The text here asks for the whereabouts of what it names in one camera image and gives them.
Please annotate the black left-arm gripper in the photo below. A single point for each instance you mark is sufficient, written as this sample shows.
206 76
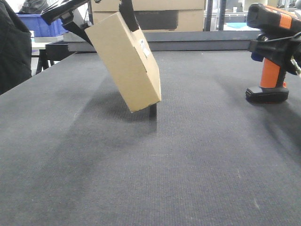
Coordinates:
64 10

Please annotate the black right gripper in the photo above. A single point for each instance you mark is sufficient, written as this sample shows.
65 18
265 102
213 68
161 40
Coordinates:
284 52

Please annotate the orange black barcode scanner gun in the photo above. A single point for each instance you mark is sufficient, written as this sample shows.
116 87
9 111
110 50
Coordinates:
273 23

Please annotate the brown cardboard package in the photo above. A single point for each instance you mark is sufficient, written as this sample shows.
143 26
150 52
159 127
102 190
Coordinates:
137 77

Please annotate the large EcoFlow cardboard box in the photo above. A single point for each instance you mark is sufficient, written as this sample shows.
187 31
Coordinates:
170 15

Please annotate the blue plastic tray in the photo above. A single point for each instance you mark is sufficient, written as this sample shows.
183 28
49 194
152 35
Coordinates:
241 26

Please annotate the black side stand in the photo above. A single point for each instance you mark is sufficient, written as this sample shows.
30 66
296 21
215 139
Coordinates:
49 52

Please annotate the white barcode label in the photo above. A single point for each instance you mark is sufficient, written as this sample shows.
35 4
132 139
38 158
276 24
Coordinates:
144 47

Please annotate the blue plastic crate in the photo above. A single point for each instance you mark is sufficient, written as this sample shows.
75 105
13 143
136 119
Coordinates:
34 22

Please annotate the black bag in crate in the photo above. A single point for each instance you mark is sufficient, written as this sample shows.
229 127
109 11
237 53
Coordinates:
33 6

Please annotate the black jacket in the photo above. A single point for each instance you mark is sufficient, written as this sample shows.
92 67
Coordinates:
15 49

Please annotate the black vertical post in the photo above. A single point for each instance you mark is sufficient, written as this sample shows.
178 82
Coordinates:
222 12
209 9

